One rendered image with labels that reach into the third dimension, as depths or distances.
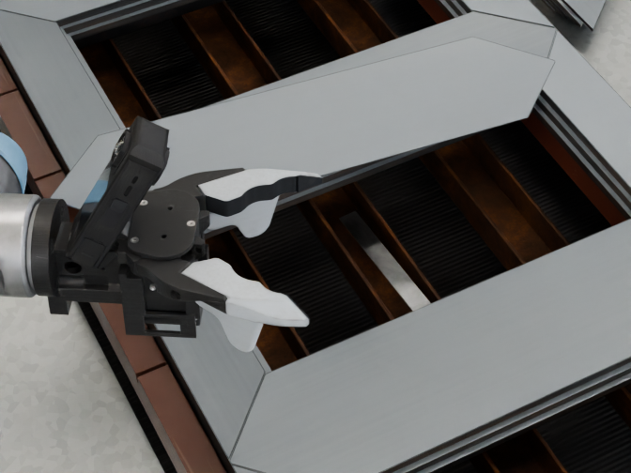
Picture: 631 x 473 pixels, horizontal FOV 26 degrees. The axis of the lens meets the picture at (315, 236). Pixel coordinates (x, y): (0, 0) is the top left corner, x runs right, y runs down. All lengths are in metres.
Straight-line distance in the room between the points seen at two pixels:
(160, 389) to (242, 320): 0.73
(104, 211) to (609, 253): 0.96
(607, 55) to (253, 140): 0.62
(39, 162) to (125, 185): 1.00
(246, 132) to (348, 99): 0.16
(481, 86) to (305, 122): 0.26
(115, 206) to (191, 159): 0.92
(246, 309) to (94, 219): 0.12
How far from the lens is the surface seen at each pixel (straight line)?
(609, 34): 2.23
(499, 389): 1.63
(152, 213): 0.98
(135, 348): 1.70
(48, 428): 1.82
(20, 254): 0.98
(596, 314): 1.72
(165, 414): 1.64
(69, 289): 1.01
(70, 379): 1.86
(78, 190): 1.84
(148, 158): 0.91
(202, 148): 1.87
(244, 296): 0.92
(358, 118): 1.90
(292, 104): 1.92
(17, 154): 1.19
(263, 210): 1.03
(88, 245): 0.96
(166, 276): 0.94
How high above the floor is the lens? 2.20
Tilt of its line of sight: 50 degrees down
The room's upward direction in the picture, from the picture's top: straight up
